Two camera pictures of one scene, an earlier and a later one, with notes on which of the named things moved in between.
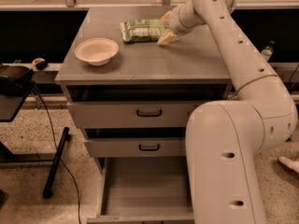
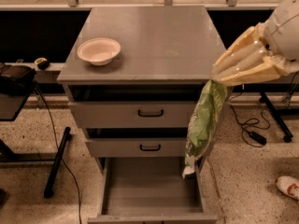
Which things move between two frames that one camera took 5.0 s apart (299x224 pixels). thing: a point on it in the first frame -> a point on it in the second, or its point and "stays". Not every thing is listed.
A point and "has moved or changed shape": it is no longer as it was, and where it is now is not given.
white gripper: [175, 23] -> [284, 36]
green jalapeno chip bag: [142, 30] has moved or changed shape
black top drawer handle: [149, 115] stays
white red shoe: [291, 164] -> [289, 186]
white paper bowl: [96, 51] stays
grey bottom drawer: [145, 189] stays
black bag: [15, 80] stays
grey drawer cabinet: [131, 101] stays
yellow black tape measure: [40, 63] stays
